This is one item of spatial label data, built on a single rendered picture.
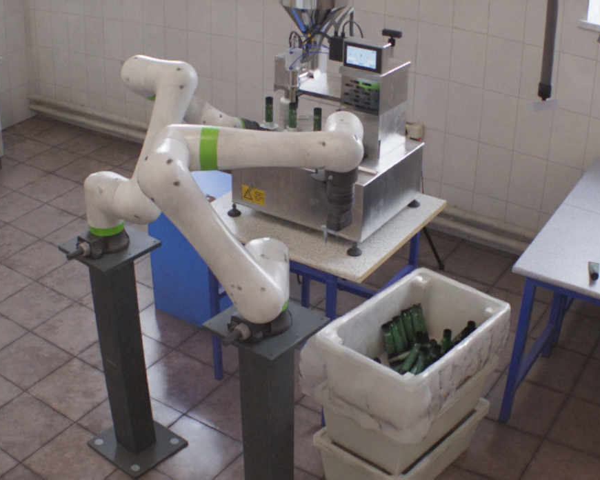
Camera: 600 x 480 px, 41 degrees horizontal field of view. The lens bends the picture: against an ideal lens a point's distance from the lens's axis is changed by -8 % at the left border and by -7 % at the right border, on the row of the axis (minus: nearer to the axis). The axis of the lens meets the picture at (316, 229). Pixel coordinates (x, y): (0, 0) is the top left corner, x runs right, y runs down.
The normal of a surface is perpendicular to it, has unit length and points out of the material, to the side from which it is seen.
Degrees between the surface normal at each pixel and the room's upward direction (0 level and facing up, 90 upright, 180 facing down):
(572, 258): 0
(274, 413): 90
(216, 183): 0
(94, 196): 88
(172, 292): 90
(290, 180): 90
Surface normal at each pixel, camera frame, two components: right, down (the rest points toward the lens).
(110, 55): -0.54, 0.39
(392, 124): 0.85, 0.27
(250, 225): 0.02, -0.88
